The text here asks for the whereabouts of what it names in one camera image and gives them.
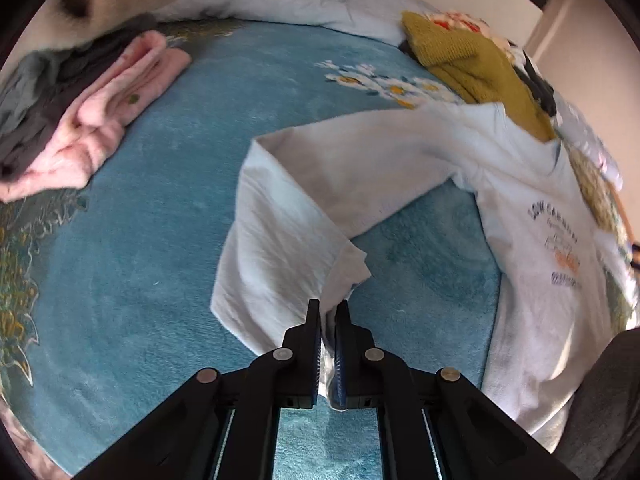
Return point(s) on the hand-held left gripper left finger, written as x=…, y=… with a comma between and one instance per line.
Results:
x=313, y=360

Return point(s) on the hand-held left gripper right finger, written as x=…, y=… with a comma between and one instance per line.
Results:
x=340, y=365

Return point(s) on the light blue printed t-shirt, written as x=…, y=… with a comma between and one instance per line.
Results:
x=400, y=160

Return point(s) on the blue floral plush blanket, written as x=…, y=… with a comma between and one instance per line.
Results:
x=175, y=210

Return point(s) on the person's grey trousers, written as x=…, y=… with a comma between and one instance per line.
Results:
x=605, y=410

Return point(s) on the yellow patterned cloth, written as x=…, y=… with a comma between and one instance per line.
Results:
x=595, y=195

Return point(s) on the pink fleece garment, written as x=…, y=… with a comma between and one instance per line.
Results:
x=100, y=110

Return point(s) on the mustard knit sweater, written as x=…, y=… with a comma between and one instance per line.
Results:
x=465, y=60

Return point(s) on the black garment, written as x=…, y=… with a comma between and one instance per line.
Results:
x=542, y=90

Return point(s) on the dark grey garment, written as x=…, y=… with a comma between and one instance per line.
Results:
x=35, y=125

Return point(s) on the white orange floral cloth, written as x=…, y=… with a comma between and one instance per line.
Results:
x=465, y=22

